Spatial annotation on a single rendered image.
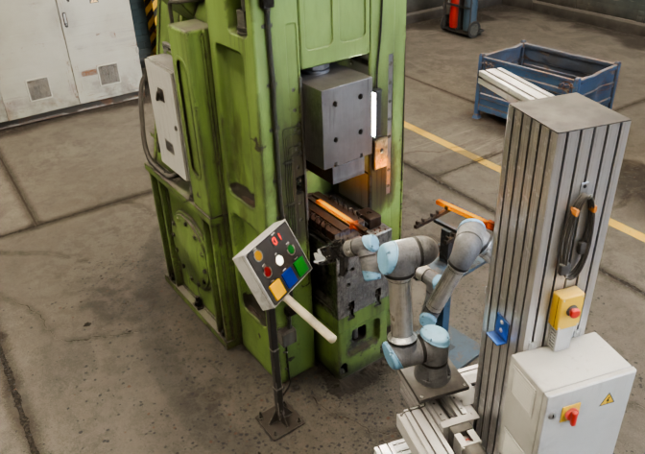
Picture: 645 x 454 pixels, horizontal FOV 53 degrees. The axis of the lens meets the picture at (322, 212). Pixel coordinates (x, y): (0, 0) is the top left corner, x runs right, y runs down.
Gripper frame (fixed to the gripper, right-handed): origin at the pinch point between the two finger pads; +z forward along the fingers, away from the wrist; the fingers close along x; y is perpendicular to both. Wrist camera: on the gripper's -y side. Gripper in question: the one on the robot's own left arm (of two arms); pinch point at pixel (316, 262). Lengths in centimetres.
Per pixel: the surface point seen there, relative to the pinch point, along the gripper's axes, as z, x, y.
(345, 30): -32, -60, 86
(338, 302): 28, -30, -38
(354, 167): -10, -48, 25
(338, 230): 12.6, -39.6, -2.0
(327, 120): -19, -34, 53
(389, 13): -44, -84, 82
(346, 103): -25, -43, 56
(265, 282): 10.3, 24.3, 6.5
